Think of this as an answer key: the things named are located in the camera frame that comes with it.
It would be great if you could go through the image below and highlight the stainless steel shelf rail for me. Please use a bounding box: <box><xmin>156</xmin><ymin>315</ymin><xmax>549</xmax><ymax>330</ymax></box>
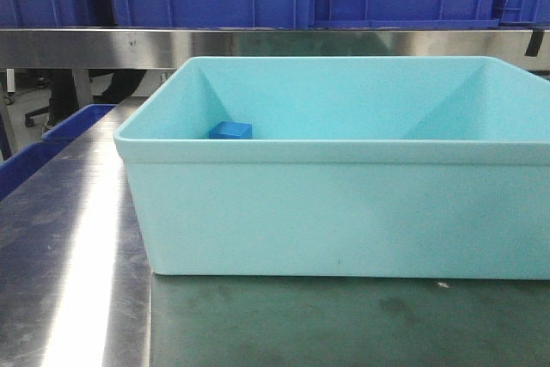
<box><xmin>1</xmin><ymin>28</ymin><xmax>549</xmax><ymax>72</ymax></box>

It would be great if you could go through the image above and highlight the small blue cube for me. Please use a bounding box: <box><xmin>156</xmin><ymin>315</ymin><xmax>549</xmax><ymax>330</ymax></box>
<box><xmin>208</xmin><ymin>121</ymin><xmax>253</xmax><ymax>139</ymax></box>

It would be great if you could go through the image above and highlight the blue crate beside table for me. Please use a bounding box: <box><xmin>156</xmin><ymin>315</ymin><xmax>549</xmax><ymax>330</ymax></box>
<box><xmin>1</xmin><ymin>104</ymin><xmax>115</xmax><ymax>200</ymax></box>

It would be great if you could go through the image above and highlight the light turquoise plastic tub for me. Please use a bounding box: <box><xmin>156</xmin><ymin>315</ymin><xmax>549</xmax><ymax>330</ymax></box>
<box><xmin>113</xmin><ymin>57</ymin><xmax>549</xmax><ymax>279</ymax></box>

